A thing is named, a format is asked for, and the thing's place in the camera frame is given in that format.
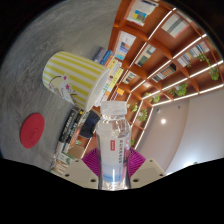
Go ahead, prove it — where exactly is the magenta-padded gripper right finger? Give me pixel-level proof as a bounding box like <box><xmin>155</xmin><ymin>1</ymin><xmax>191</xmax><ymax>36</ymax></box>
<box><xmin>128</xmin><ymin>148</ymin><xmax>167</xmax><ymax>189</ymax></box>

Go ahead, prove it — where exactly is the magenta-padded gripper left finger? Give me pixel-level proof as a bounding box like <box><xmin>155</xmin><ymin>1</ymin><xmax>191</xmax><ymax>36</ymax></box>
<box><xmin>62</xmin><ymin>147</ymin><xmax>100</xmax><ymax>190</ymax></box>

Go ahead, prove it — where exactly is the clear plastic water bottle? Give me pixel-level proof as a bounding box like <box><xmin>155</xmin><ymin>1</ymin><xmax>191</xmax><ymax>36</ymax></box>
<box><xmin>95</xmin><ymin>100</ymin><xmax>132</xmax><ymax>192</ymax></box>

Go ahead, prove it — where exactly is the tall green white carton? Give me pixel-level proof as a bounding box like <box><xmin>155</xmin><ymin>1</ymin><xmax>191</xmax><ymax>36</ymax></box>
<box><xmin>49</xmin><ymin>151</ymin><xmax>76</xmax><ymax>175</ymax></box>

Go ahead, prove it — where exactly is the beige chair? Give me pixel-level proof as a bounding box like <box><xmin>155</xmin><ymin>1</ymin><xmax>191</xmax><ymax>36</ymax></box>
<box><xmin>67</xmin><ymin>143</ymin><xmax>86</xmax><ymax>160</ymax></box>

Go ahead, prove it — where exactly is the dark book stack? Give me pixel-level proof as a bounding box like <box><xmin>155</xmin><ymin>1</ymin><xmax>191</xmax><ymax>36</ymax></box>
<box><xmin>54</xmin><ymin>105</ymin><xmax>90</xmax><ymax>155</ymax></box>

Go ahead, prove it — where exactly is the dark blue office chair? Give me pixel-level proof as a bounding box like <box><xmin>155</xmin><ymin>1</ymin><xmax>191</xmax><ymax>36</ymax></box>
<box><xmin>78</xmin><ymin>109</ymin><xmax>102</xmax><ymax>140</ymax></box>

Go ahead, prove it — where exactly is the flat round red coaster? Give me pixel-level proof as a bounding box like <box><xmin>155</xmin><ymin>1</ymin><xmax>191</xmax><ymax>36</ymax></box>
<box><xmin>19</xmin><ymin>112</ymin><xmax>46</xmax><ymax>150</ymax></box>

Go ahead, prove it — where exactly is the yellow striped mug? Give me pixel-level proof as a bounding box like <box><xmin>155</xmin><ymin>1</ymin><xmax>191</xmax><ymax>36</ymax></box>
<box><xmin>41</xmin><ymin>50</ymin><xmax>111</xmax><ymax>113</ymax></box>

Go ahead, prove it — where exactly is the wooden shelf unit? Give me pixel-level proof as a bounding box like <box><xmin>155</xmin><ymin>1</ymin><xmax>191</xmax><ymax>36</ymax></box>
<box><xmin>79</xmin><ymin>0</ymin><xmax>224</xmax><ymax>151</ymax></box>

